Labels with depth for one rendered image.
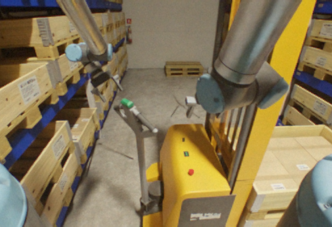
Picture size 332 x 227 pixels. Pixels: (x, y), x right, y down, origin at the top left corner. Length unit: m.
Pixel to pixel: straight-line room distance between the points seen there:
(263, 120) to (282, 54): 0.34
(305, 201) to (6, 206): 0.33
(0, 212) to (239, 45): 0.39
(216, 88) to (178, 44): 6.42
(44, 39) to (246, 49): 1.70
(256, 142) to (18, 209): 1.09
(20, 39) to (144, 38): 5.13
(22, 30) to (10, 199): 1.76
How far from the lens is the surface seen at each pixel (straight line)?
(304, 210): 0.28
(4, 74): 2.05
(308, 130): 2.53
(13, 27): 1.99
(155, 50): 6.77
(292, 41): 0.99
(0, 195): 0.26
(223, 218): 1.60
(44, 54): 1.91
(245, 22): 0.34
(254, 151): 1.21
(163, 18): 6.66
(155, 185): 1.86
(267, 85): 0.49
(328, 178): 0.27
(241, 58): 0.36
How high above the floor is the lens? 1.89
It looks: 30 degrees down
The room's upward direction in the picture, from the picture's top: straight up
